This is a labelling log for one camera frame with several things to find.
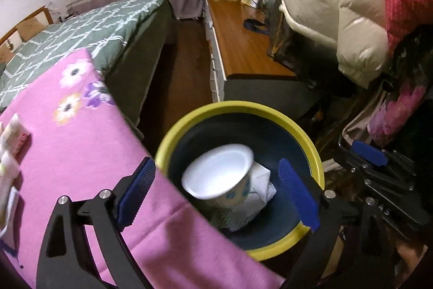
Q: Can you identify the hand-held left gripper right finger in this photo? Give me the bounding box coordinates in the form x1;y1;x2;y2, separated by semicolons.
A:
278;158;397;289

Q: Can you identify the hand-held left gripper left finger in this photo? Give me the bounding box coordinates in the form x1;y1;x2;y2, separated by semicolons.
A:
35;156;158;289

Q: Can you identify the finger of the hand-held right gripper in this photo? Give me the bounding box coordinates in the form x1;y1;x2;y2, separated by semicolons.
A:
333;139;420;192
363;174;431;236

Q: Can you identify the white textured paper towel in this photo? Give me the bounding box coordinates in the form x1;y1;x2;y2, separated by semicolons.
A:
211;163;277;230

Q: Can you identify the white dotted paper cup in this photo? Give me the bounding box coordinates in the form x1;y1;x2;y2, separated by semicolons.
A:
182;143;255;209

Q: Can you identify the yellow rimmed dark waste bin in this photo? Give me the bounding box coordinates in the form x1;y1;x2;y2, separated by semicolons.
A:
155;101;326;262

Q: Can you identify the green white packet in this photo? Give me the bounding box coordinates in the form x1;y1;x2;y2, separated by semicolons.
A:
0;154;21;187

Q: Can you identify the white tissue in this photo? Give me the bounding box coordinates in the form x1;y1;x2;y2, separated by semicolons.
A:
0;121;16;155

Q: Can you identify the pink floral bag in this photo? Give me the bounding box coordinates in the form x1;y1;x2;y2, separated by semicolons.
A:
341;82;427;149

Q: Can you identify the purple floral cloth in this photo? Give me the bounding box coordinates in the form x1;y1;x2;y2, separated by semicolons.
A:
0;48;285;289

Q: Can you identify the dark floral garment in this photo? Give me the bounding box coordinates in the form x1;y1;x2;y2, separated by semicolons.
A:
386;28;433;154

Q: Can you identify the dark green bed base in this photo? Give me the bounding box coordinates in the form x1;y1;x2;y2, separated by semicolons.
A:
104;1;177;141

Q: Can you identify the brown patterned handbag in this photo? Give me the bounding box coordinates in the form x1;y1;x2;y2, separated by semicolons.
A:
267;0;307;73

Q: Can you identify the long wooden dresser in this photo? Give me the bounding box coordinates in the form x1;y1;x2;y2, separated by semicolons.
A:
202;0;356;114

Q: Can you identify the cream puffer jacket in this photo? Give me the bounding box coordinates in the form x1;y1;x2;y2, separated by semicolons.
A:
279;0;393;90

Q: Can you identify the bed with green quilt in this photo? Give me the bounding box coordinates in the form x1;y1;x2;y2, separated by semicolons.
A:
0;0;172;107

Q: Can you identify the brown pillow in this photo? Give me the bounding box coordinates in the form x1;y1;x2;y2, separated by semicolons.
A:
15;16;47;41

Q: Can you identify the wooden headboard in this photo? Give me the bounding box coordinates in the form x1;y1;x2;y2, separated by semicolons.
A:
0;6;55;63

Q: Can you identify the dark blue strap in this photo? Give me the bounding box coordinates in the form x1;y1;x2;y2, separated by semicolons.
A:
244;18;272;36

